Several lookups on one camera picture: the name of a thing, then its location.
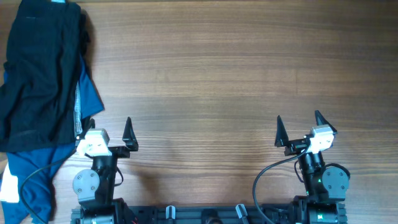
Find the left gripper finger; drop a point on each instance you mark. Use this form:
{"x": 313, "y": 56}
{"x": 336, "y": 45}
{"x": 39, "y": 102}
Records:
{"x": 87, "y": 124}
{"x": 129, "y": 137}

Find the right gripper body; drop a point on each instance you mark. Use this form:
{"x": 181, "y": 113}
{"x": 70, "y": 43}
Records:
{"x": 293, "y": 148}

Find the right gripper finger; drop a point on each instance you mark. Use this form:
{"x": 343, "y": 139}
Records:
{"x": 320, "y": 120}
{"x": 281, "y": 138}

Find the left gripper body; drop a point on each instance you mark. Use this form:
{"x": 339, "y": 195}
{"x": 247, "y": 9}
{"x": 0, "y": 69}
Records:
{"x": 120, "y": 151}

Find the black shorts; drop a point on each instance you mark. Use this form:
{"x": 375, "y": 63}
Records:
{"x": 43, "y": 68}

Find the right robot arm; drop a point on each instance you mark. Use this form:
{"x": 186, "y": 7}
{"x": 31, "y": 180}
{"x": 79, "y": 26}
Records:
{"x": 325, "y": 184}

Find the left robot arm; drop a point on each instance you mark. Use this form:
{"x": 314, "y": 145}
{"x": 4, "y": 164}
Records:
{"x": 94, "y": 187}

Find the light blue denim shorts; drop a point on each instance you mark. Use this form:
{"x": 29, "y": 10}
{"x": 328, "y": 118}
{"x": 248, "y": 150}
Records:
{"x": 77, "y": 112}

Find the dark blue shirt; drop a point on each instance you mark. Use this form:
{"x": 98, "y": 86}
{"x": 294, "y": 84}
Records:
{"x": 36, "y": 169}

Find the white cloth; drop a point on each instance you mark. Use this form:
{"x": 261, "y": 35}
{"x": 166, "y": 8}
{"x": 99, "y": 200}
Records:
{"x": 9, "y": 187}

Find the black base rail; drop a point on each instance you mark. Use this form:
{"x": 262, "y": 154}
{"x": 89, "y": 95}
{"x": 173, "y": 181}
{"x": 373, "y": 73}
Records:
{"x": 232, "y": 214}

